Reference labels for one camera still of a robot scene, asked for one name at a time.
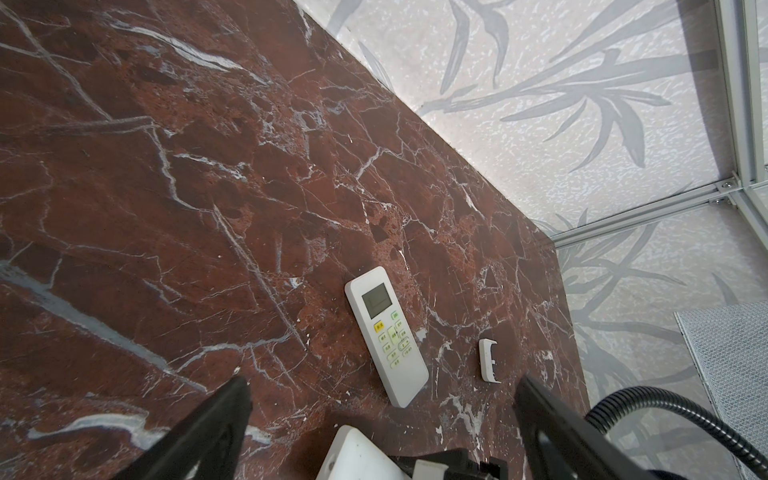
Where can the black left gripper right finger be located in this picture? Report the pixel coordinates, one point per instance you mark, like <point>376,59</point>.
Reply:
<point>559,444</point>

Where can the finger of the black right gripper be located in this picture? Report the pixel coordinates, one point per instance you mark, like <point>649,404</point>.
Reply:
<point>451,464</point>

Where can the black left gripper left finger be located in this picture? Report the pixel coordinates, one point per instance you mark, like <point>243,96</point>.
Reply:
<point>207,443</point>

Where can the white remote control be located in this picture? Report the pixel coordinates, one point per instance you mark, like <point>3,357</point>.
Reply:
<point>353,456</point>

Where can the aluminium frame post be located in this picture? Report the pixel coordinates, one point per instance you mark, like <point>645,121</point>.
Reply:
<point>738,55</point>

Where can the white air conditioner remote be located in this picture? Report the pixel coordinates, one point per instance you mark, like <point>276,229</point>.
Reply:
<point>388,336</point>

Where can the white battery cover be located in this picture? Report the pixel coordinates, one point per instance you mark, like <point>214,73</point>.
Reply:
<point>487,362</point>

